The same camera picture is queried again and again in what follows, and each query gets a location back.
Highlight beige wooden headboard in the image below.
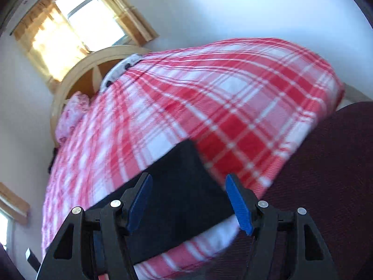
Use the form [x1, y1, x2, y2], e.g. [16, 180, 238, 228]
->
[49, 45, 152, 146]

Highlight black pants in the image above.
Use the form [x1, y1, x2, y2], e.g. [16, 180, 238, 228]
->
[84, 140, 242, 264]

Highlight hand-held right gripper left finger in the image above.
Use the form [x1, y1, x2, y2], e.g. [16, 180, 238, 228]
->
[36, 173, 153, 280]

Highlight large side window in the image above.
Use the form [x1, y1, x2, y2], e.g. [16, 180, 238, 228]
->
[0, 210, 14, 248]

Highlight narrow yellow curtain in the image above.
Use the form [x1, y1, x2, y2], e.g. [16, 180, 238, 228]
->
[84, 0, 159, 45]

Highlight window behind headboard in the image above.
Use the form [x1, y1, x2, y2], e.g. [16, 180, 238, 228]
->
[55, 0, 131, 53]

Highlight long yellow curtain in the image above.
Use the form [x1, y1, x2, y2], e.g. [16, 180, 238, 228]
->
[0, 182, 30, 225]

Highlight wide yellow curtain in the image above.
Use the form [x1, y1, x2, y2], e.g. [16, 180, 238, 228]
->
[14, 0, 88, 91]

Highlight person's maroon clothing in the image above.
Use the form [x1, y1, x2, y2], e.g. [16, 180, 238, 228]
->
[204, 102, 373, 280]

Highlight red plaid bed sheet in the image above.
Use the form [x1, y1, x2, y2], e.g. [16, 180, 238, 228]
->
[41, 37, 346, 279]

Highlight white patterned pillow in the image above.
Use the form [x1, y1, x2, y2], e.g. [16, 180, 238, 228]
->
[100, 54, 143, 91]

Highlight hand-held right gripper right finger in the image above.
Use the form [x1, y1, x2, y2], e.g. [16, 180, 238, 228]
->
[226, 173, 340, 280]

